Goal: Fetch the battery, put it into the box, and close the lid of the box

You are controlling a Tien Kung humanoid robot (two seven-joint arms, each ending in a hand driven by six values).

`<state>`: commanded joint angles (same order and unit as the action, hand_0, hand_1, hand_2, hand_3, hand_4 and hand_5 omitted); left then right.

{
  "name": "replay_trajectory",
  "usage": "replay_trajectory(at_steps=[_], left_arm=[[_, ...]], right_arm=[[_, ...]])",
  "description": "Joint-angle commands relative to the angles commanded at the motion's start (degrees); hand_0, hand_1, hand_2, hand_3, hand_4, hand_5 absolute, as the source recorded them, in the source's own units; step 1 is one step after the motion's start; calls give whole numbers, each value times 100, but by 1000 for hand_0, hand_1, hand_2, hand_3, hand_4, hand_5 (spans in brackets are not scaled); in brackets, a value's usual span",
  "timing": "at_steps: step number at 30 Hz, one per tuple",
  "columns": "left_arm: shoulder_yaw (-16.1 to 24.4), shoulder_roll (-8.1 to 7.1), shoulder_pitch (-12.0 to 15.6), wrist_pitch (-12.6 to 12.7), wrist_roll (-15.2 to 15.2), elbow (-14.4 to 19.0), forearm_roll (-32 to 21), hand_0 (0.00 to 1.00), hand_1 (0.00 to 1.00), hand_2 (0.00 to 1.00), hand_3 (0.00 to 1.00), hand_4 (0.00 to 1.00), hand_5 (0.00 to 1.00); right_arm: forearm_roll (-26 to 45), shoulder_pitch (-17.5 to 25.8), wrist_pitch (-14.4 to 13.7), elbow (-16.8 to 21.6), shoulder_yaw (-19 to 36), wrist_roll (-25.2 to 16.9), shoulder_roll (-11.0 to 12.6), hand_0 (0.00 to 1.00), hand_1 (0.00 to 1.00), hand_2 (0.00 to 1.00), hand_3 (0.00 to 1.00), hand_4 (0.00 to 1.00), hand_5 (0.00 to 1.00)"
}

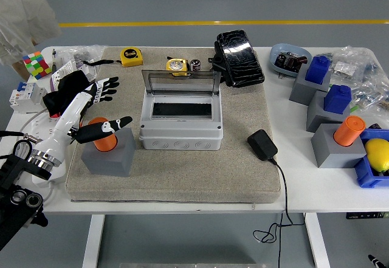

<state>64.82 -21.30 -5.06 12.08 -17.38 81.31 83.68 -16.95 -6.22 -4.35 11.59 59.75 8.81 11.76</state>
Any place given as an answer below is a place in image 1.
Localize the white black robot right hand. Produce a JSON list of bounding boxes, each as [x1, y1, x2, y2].
[[368, 254, 384, 268]]

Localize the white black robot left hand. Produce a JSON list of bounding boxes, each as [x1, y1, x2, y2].
[[36, 76, 134, 164]]

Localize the orange cylinder battery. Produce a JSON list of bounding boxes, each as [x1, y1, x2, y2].
[[88, 117, 119, 153], [333, 115, 367, 147]]

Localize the smoky transparent box lid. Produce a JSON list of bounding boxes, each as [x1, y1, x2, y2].
[[142, 69, 221, 96]]

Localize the grey plastic electrical box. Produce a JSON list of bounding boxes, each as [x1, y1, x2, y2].
[[139, 92, 224, 151]]

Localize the blue block battery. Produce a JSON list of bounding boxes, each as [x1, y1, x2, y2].
[[323, 84, 353, 114], [305, 55, 332, 85]]

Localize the white purple package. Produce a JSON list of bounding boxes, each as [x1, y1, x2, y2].
[[49, 60, 98, 91]]

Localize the white circuit breaker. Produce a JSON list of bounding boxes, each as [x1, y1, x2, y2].
[[9, 81, 48, 114]]

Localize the black table control panel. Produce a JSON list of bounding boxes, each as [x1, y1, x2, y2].
[[345, 211, 389, 220]]

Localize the large multicolour puzzle cube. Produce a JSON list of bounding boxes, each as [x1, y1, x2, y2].
[[22, 50, 52, 81]]

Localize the clear plastic bag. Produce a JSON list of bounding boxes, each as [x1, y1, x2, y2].
[[56, 44, 106, 68]]

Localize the white table leg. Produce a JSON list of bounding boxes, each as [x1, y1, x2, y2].
[[81, 215, 106, 268], [305, 213, 331, 268]]

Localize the grey block with round hole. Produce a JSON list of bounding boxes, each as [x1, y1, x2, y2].
[[80, 127, 137, 177], [310, 123, 368, 169]]

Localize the blue plastic bin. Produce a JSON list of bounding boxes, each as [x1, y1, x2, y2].
[[353, 128, 389, 189]]

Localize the yellow lemon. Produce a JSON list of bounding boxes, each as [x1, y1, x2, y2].
[[363, 138, 389, 173]]

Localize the person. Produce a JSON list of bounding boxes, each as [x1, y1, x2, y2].
[[0, 0, 63, 82]]

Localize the grey-brown mat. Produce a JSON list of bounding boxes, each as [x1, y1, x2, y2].
[[65, 46, 282, 204]]

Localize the grey block holder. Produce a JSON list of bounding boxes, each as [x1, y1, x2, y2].
[[288, 66, 332, 107], [306, 91, 352, 134]]

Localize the black power adapter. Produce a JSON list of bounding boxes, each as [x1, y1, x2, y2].
[[247, 129, 279, 162]]

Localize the glossy black pouch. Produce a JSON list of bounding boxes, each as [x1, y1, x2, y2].
[[208, 29, 266, 88]]

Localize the clear bags of small parts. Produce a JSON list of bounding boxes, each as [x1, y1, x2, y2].
[[315, 45, 389, 114]]

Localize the light blue bowl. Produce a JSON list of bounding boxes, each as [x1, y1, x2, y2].
[[269, 43, 313, 79]]

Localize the dark electronic parts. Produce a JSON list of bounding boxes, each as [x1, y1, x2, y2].
[[274, 51, 308, 73]]

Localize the yellow tape measure black strap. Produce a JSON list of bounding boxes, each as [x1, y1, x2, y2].
[[82, 47, 143, 67]]

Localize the black adapter cord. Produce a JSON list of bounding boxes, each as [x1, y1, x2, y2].
[[253, 157, 306, 268]]

